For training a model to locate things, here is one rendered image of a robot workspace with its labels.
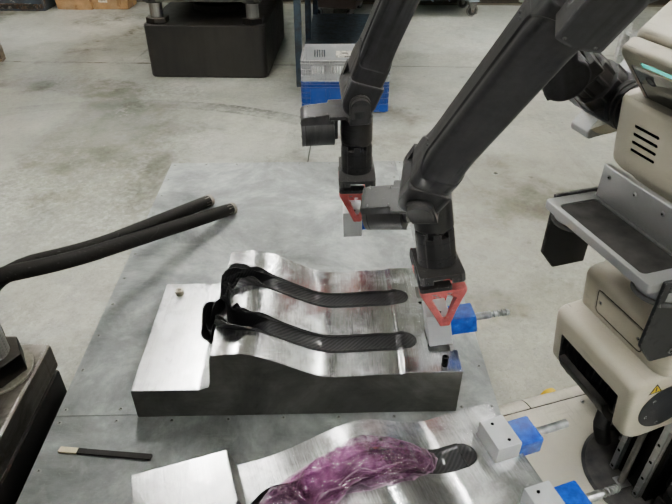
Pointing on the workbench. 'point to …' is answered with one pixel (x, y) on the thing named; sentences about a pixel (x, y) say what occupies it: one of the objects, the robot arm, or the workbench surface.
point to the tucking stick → (105, 453)
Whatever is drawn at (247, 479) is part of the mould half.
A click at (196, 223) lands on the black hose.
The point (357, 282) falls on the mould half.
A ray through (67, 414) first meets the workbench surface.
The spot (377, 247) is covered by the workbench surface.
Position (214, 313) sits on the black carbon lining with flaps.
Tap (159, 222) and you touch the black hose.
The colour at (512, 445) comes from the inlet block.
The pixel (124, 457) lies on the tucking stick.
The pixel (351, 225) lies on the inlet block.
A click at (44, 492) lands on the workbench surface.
